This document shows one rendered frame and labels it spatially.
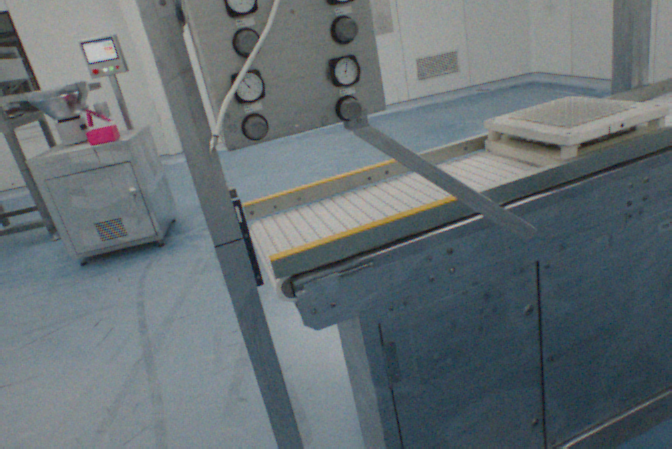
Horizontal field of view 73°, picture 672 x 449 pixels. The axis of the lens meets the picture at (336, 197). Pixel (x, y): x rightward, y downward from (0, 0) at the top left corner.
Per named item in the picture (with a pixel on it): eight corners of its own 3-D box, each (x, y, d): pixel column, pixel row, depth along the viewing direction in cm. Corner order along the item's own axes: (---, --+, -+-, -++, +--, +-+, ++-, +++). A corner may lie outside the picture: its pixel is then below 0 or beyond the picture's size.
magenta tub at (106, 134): (90, 146, 280) (84, 133, 277) (96, 142, 291) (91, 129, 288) (116, 140, 281) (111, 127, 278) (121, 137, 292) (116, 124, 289)
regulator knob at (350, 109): (344, 126, 57) (338, 92, 56) (337, 123, 60) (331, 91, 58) (368, 119, 58) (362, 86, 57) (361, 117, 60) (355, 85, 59)
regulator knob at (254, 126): (247, 146, 54) (237, 109, 53) (244, 143, 56) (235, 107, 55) (274, 139, 55) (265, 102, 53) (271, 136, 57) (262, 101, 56)
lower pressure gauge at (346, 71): (336, 89, 57) (330, 59, 56) (332, 89, 58) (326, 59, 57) (363, 83, 58) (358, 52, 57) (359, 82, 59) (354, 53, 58)
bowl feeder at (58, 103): (39, 154, 289) (14, 96, 276) (62, 143, 322) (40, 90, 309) (117, 138, 293) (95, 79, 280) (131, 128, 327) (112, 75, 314)
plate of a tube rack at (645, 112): (569, 147, 81) (569, 136, 80) (483, 129, 103) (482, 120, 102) (671, 114, 87) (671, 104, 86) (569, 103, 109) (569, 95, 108)
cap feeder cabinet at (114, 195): (72, 270, 300) (23, 161, 274) (100, 236, 353) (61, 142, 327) (167, 247, 305) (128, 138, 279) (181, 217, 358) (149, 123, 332)
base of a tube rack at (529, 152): (569, 174, 83) (569, 161, 82) (485, 150, 105) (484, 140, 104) (669, 140, 89) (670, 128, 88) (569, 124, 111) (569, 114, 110)
